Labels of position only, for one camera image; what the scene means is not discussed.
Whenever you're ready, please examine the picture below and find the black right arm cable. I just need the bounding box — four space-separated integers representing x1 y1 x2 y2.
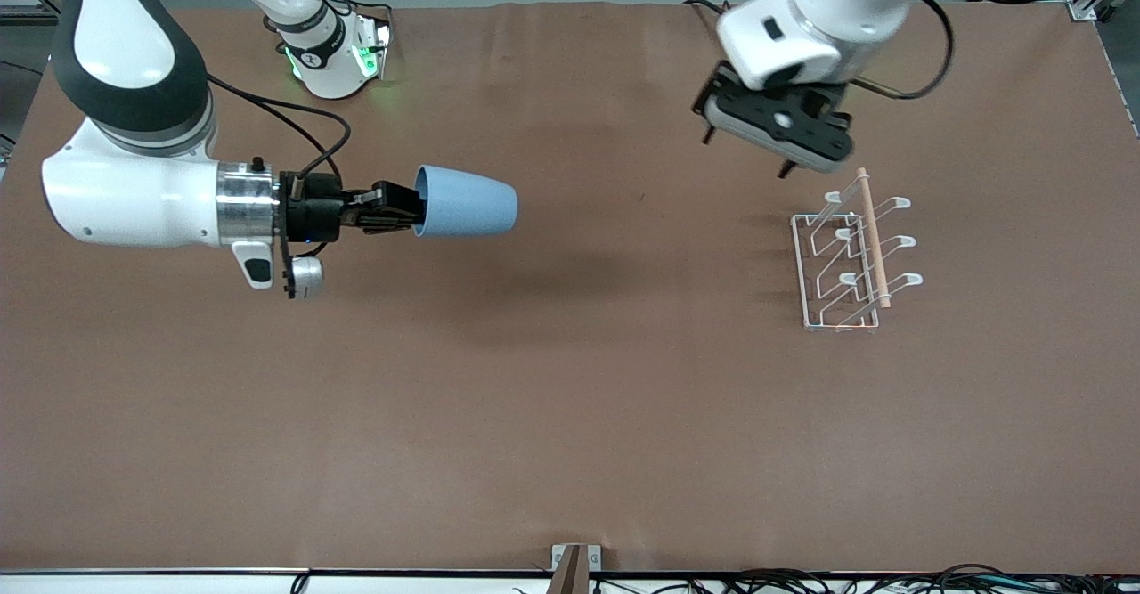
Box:
208 72 354 182

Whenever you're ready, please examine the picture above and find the black cable bundle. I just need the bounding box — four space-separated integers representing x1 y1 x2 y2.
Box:
590 564 1140 594

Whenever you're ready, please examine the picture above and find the right arm base connector plate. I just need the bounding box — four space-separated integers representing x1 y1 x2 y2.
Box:
354 17 395 81

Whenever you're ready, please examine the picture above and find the blue plastic cup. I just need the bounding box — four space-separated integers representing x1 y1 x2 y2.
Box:
412 164 519 240

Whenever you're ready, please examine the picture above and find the brown table cloth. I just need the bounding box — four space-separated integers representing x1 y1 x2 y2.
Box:
0 0 1140 575

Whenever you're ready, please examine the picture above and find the metal bracket with brown post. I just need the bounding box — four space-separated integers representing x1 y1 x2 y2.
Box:
547 543 603 594

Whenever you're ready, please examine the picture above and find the white wire cup rack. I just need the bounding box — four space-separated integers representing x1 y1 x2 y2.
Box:
791 167 924 334

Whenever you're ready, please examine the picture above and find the black right base cable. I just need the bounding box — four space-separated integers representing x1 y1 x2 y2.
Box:
316 0 395 30

